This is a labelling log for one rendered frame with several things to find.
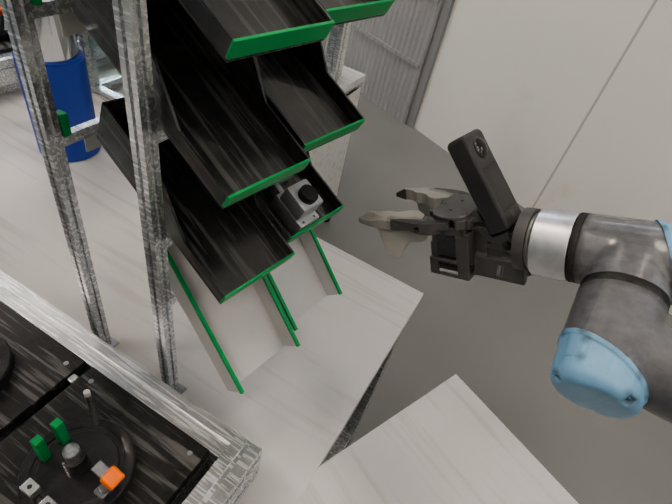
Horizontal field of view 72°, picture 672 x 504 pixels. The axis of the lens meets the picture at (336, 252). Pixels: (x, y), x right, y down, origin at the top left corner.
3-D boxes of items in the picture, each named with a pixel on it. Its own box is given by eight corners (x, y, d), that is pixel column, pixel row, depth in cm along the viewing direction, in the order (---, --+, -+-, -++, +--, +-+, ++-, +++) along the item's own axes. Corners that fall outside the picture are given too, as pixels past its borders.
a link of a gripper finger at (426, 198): (399, 223, 69) (440, 243, 62) (395, 186, 67) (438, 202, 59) (415, 217, 71) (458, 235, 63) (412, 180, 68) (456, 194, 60)
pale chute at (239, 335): (285, 344, 82) (300, 345, 79) (227, 391, 74) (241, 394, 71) (211, 200, 77) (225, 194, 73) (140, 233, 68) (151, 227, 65)
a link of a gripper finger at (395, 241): (358, 260, 61) (428, 262, 58) (351, 219, 58) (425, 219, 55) (364, 249, 64) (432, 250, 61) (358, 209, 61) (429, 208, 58)
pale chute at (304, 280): (327, 294, 93) (342, 293, 90) (281, 330, 84) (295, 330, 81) (265, 164, 87) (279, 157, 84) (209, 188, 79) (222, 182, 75)
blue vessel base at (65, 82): (113, 148, 136) (98, 56, 118) (65, 169, 125) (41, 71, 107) (75, 127, 140) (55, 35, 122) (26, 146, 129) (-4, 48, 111)
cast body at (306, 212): (311, 225, 75) (332, 203, 70) (293, 237, 73) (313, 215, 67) (280, 185, 76) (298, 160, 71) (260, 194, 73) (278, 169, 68)
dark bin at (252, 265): (289, 260, 70) (311, 238, 64) (220, 305, 61) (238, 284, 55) (178, 114, 71) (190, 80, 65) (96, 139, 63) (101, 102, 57)
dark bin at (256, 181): (303, 170, 59) (331, 134, 53) (222, 210, 50) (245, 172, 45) (172, 1, 60) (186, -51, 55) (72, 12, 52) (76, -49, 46)
